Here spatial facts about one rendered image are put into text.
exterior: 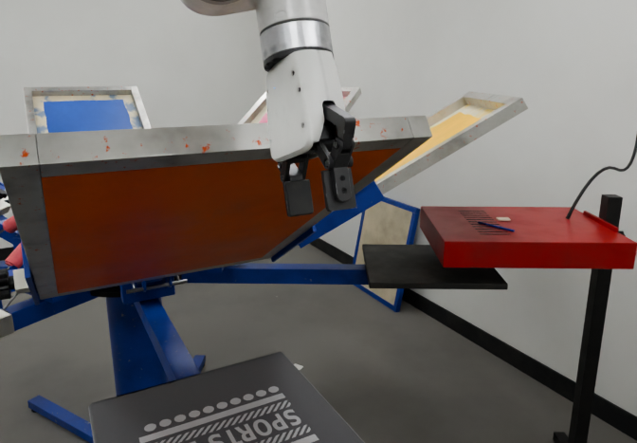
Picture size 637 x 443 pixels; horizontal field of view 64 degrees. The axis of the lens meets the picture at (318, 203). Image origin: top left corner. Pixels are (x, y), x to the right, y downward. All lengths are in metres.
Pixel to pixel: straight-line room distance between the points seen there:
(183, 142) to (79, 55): 4.60
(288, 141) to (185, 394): 0.80
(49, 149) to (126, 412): 0.70
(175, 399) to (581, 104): 2.20
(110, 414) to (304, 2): 0.92
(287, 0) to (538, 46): 2.43
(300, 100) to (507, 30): 2.59
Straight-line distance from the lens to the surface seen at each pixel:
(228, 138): 0.67
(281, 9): 0.55
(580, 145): 2.75
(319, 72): 0.52
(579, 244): 1.84
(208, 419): 1.14
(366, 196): 1.55
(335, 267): 1.92
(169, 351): 1.45
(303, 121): 0.50
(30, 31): 5.23
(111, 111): 3.12
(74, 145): 0.64
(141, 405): 1.21
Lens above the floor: 1.62
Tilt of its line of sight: 14 degrees down
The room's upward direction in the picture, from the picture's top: straight up
